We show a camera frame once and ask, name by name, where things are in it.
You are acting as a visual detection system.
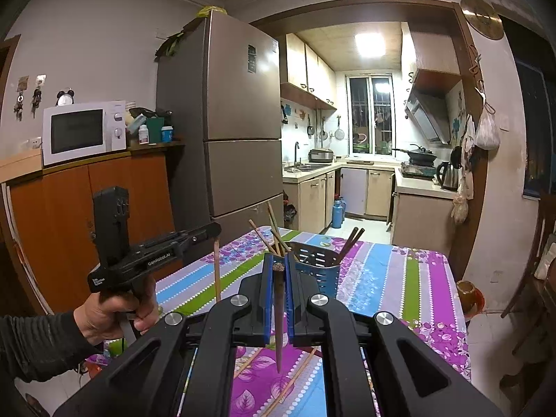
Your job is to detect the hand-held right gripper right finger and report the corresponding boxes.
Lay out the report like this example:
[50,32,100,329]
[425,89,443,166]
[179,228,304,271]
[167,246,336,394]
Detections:
[284,254,505,417]

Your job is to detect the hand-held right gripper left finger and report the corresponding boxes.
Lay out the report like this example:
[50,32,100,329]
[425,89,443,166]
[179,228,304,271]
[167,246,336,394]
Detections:
[54,254,274,417]

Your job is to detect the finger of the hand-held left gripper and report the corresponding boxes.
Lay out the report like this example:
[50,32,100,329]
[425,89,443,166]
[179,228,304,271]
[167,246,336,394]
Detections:
[167,221,222,249]

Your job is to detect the dark brown wooden chopstick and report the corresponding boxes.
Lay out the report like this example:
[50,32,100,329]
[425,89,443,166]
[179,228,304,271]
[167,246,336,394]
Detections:
[271,261,286,374]

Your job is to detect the blue perforated utensil holder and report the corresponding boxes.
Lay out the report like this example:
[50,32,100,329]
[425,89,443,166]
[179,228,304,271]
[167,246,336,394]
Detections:
[284,241,341,300]

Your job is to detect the light wooden chopstick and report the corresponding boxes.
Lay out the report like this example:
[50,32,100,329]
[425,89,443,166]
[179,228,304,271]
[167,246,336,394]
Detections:
[211,234,222,303]

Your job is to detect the group of wooden chopsticks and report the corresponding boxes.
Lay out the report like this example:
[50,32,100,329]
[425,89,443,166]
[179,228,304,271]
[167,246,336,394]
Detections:
[248,202,366,265]

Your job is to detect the person's left forearm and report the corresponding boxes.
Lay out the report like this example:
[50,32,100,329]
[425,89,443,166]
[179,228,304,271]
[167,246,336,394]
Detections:
[0,313,103,384]

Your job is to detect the person's left hand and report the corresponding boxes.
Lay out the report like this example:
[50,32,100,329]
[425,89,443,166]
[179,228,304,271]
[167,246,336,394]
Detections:
[73,279,160,346]

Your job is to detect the orange wooden cabinet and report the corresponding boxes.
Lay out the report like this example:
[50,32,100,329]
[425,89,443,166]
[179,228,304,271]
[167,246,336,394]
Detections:
[0,141,184,314]

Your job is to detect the plain wooden chopstick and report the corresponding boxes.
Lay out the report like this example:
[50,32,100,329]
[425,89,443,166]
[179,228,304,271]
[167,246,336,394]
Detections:
[263,347,318,417]

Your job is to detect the dark rubbish bag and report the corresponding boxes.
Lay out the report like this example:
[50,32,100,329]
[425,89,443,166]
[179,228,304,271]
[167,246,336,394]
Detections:
[282,191,299,223]

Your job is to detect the colourful printed tablecloth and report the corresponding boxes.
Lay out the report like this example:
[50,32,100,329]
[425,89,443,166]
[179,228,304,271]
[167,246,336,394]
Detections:
[87,226,472,417]

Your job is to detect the blue gas cylinder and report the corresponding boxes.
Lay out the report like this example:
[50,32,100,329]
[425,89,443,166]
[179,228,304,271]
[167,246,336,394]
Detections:
[332,196,347,229]

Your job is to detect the white microwave oven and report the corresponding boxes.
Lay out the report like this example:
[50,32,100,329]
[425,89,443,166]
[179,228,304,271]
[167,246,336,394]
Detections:
[42,100,127,167]

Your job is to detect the green plastic container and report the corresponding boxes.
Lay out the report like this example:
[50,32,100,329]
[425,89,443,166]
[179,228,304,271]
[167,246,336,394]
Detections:
[145,116,165,144]

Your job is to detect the crumpled packet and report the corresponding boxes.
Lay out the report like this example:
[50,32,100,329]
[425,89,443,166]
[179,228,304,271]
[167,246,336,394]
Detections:
[125,107,151,132]

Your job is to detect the brown refrigerator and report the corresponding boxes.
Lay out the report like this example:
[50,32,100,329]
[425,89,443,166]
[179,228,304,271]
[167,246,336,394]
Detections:
[155,9,284,236]

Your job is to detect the hanging key bunch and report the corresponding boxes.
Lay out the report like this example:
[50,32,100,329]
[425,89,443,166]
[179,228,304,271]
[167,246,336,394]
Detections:
[13,76,28,121]
[30,74,47,119]

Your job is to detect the beige kitchen base cabinets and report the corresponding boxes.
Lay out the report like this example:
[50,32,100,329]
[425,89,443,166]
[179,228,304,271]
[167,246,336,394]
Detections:
[282,163,458,245]

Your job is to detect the gas stove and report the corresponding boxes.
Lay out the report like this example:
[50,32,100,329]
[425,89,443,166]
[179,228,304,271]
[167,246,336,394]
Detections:
[399,162,438,180]

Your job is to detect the brown ceramic pot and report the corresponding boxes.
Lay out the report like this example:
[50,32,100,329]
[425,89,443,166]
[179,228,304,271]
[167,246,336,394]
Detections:
[456,280,485,318]

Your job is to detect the black wok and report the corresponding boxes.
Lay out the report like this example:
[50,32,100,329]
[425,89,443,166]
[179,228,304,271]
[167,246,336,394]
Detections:
[391,144,438,164]

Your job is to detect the hanging bags of food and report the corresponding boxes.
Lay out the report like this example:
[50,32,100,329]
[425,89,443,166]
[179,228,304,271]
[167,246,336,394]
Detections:
[450,173,470,225]

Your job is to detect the barred kitchen window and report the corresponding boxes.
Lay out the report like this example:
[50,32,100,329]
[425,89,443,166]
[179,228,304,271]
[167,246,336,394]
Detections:
[345,74,394,155]

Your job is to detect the steel electric kettle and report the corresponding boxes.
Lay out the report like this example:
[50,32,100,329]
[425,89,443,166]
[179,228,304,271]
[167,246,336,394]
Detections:
[435,160,460,191]

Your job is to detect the steel range hood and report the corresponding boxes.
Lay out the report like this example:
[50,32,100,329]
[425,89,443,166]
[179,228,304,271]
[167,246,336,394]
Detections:
[404,69,453,145]

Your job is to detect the hanging kitchen cloths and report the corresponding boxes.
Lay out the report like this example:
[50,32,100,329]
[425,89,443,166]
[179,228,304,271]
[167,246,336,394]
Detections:
[459,114,477,171]

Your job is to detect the wooden chair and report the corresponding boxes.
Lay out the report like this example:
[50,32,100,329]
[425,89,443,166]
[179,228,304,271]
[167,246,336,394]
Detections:
[499,190,556,401]

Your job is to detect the kitchen ceiling light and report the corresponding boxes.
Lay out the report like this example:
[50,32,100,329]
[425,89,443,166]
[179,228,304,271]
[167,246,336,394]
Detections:
[353,32,387,58]

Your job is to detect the hanging white plastic bag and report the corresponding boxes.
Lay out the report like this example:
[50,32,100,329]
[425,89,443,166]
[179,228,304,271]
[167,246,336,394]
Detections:
[474,101,501,151]

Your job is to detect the dark window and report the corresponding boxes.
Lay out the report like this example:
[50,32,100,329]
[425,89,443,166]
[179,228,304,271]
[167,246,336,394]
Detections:
[516,58,556,201]

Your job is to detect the beige wall cabinets over sink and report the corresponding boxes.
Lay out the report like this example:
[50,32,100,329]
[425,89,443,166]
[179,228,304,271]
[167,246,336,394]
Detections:
[280,32,338,112]

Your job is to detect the blue flower wall sticker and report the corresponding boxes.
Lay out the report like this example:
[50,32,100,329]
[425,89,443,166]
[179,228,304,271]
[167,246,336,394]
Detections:
[449,90,466,145]

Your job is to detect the beige wall cabinets over hood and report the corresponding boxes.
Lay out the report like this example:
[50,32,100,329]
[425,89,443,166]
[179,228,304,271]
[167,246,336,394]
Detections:
[401,22,461,88]

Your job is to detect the round gold wall plate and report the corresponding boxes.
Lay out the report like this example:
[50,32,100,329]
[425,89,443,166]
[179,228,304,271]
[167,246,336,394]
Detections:
[460,0,505,41]

